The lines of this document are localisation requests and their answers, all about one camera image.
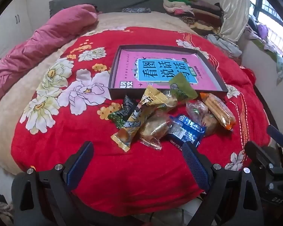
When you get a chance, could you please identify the grey headboard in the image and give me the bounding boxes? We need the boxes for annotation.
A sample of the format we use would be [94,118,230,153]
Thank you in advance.
[49,0,171,18]

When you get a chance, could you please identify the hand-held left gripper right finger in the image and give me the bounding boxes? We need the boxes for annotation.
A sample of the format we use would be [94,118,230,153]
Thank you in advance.
[181,142,265,226]

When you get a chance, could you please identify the purple cloth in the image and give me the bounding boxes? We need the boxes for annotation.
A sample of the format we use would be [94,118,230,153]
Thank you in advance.
[257,25,269,40]

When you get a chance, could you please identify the dark patterned cloth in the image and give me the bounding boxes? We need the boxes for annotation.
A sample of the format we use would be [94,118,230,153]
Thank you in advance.
[0,192,15,226]

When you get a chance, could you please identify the white wardrobe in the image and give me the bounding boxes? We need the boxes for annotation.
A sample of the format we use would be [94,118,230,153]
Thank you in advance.
[0,0,33,66]

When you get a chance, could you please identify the blue cookie packet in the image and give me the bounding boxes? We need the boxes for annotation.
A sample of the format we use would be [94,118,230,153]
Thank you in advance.
[167,115,205,147]

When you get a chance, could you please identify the beige blanket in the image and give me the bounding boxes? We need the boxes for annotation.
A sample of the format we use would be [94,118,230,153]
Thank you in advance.
[0,13,203,175]

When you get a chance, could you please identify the pile of folded clothes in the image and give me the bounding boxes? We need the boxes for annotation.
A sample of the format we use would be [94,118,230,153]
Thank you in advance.
[163,0,224,36]

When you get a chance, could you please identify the green snack packet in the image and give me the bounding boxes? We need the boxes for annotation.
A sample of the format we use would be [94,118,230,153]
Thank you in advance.
[168,73,198,102]

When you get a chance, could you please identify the pink book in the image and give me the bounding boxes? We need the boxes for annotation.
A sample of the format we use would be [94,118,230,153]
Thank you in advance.
[113,49,223,91]

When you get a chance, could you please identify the small clear snack packet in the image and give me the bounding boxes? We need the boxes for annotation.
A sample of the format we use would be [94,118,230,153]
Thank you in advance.
[156,89,178,113]

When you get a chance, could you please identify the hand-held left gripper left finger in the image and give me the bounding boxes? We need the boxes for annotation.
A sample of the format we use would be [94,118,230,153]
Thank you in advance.
[11,141,95,226]

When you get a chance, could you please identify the window with dark frame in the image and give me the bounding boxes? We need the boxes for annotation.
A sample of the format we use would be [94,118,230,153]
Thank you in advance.
[249,0,283,59]

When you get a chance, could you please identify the orange biscuit packet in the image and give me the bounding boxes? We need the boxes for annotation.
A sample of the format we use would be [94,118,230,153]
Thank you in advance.
[200,93,236,131]

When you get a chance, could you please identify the clear brown pastry packet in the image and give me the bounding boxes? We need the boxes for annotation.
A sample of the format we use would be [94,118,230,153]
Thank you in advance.
[139,113,174,150]

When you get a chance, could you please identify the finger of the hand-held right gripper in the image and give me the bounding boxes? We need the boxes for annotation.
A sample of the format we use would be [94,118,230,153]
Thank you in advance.
[266,125,283,152]
[244,141,282,172]

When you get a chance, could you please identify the blue patterned pillow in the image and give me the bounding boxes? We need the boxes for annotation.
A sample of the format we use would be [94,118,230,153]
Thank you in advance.
[123,8,152,13]

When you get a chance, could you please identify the cream satin curtain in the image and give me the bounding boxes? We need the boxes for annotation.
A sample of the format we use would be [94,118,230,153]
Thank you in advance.
[219,0,250,40]

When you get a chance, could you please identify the yellow cartoon bread packet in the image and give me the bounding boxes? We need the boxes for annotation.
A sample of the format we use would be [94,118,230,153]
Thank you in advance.
[111,99,161,152]

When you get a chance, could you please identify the pink quilt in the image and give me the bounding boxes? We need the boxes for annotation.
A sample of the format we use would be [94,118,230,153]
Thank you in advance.
[0,4,98,109]

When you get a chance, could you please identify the clear packet of brown cakes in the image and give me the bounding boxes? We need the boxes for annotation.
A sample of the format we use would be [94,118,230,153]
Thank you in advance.
[186,100,218,136]

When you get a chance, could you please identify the light blue clothes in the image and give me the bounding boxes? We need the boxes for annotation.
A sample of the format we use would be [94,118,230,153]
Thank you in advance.
[206,34,242,57]

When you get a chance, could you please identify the dark grey box tray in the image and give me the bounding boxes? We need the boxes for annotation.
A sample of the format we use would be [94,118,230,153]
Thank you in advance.
[108,45,229,100]

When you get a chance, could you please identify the black green pea packet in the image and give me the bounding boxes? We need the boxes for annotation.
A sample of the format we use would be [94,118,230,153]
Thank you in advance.
[108,95,138,129]

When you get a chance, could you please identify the gold snack packet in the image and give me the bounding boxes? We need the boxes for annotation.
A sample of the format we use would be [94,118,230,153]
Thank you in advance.
[138,86,169,113]

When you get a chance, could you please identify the red floral blanket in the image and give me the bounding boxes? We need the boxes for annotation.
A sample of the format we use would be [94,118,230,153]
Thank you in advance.
[11,26,273,210]

